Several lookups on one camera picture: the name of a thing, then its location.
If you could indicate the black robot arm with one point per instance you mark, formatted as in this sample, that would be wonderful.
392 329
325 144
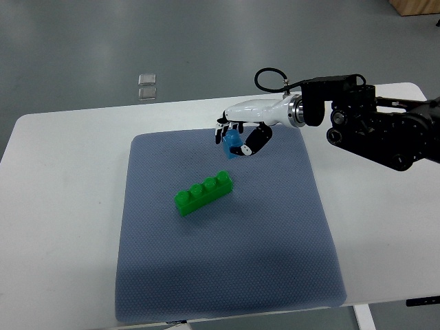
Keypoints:
391 132

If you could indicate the small blue block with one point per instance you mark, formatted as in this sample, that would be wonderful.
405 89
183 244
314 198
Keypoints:
231 139

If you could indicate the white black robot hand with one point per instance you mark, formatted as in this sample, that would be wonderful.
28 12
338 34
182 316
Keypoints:
265 113

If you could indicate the upper metal floor plate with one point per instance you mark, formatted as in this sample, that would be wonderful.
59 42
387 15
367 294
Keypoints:
146 79

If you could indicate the white table leg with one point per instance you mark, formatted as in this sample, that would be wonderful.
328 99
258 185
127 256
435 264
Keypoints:
364 317

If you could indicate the long green block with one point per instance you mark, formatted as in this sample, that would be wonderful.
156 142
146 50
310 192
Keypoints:
199 195

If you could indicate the blue-grey fabric mat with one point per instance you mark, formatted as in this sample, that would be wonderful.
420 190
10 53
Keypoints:
265 246

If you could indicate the wooden box corner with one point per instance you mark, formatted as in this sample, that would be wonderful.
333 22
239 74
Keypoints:
415 7

